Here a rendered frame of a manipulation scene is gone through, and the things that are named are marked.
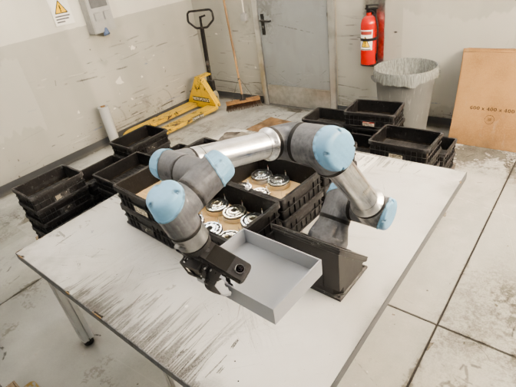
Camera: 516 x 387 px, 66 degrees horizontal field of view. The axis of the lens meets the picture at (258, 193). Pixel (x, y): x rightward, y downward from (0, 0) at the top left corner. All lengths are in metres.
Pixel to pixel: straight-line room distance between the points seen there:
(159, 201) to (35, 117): 4.07
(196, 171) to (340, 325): 0.81
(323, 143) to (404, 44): 3.39
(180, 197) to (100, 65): 4.37
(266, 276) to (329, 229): 0.44
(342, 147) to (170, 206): 0.51
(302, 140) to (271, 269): 0.36
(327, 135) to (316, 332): 0.67
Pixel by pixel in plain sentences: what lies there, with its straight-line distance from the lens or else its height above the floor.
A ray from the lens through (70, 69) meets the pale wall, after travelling 4.91.
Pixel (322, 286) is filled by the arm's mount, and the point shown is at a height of 0.73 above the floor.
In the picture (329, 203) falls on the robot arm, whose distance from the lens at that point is 1.47.
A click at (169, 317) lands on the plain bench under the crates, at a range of 1.55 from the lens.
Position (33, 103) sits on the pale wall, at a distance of 4.76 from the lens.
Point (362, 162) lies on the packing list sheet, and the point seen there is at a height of 0.70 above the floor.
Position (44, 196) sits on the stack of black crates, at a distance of 3.06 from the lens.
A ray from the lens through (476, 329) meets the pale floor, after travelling 2.42.
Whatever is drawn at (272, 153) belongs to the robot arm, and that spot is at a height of 1.31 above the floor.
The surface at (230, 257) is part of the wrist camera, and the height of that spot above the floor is 1.23.
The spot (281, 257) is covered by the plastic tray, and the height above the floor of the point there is 1.05.
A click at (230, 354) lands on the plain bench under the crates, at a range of 1.38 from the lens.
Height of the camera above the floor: 1.79
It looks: 32 degrees down
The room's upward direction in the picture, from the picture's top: 9 degrees counter-clockwise
